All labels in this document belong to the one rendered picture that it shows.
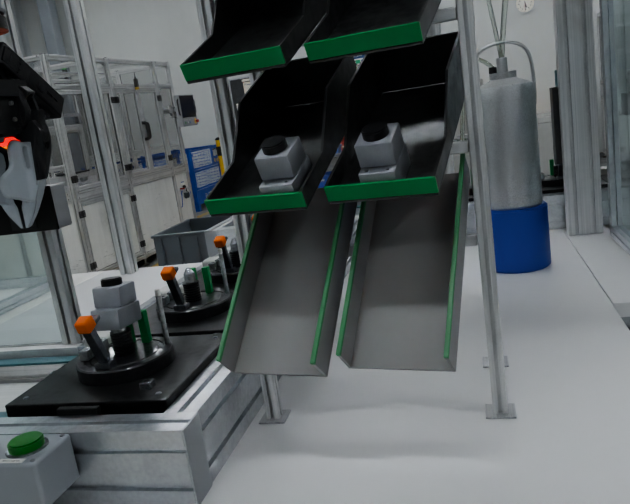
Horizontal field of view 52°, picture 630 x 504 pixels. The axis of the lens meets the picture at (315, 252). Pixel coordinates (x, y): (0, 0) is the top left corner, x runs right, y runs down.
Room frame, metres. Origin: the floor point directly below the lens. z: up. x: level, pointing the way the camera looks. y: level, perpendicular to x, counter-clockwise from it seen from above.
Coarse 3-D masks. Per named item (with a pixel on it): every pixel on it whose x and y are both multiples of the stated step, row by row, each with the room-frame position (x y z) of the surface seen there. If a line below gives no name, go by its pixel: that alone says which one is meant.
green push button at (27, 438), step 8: (32, 432) 0.72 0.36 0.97; (40, 432) 0.72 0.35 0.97; (16, 440) 0.71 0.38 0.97; (24, 440) 0.71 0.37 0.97; (32, 440) 0.70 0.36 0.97; (40, 440) 0.70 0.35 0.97; (8, 448) 0.70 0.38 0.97; (16, 448) 0.69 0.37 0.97; (24, 448) 0.69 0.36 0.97; (32, 448) 0.69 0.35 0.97
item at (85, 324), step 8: (80, 320) 0.84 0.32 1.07; (88, 320) 0.83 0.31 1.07; (96, 320) 0.85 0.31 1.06; (80, 328) 0.83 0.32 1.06; (88, 328) 0.83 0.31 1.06; (88, 336) 0.84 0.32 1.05; (96, 336) 0.85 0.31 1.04; (88, 344) 0.85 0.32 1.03; (96, 344) 0.84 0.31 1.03; (96, 352) 0.85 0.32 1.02; (104, 352) 0.85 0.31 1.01; (104, 360) 0.85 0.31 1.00
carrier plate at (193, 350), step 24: (192, 336) 1.01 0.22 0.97; (216, 336) 0.98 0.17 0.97; (72, 360) 0.97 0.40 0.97; (192, 360) 0.90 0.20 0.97; (48, 384) 0.88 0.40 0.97; (72, 384) 0.87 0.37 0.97; (120, 384) 0.84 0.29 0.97; (168, 384) 0.82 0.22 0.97; (24, 408) 0.82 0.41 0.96; (48, 408) 0.81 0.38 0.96; (120, 408) 0.78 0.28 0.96; (144, 408) 0.78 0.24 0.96
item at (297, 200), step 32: (288, 64) 0.99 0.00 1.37; (320, 64) 0.97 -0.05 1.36; (352, 64) 0.94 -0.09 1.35; (256, 96) 0.94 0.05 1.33; (288, 96) 1.01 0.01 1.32; (320, 96) 0.99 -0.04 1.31; (256, 128) 0.93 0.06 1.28; (288, 128) 0.95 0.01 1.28; (320, 128) 0.92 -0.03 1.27; (320, 160) 0.80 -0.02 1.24; (224, 192) 0.83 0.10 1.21; (256, 192) 0.81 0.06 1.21; (288, 192) 0.74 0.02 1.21
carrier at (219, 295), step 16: (192, 272) 1.16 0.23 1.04; (208, 272) 1.19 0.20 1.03; (224, 272) 1.17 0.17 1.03; (192, 288) 1.15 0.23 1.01; (208, 288) 1.19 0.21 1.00; (224, 288) 1.17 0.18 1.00; (192, 304) 1.13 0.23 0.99; (208, 304) 1.12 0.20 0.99; (224, 304) 1.12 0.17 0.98; (176, 320) 1.09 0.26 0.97; (192, 320) 1.09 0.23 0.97; (208, 320) 1.08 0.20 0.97; (224, 320) 1.07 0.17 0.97; (160, 336) 1.05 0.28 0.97
